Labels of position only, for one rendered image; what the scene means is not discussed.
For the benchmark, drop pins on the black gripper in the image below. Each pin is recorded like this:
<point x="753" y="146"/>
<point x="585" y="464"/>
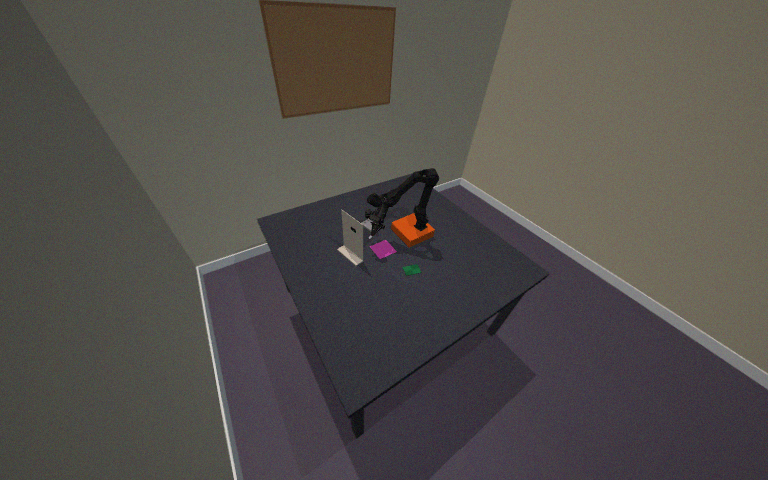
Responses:
<point x="377" y="224"/>

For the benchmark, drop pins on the green flat square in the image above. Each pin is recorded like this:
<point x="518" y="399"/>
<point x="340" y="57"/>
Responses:
<point x="413" y="269"/>

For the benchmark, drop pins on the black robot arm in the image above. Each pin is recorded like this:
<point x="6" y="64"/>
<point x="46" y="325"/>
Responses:
<point x="430" y="179"/>

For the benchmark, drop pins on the magenta flat square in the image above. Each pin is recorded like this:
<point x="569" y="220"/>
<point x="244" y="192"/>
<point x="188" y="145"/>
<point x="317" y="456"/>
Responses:
<point x="383" y="249"/>

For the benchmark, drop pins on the grey panel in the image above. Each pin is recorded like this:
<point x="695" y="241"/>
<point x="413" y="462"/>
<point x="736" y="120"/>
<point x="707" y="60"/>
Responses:
<point x="353" y="239"/>

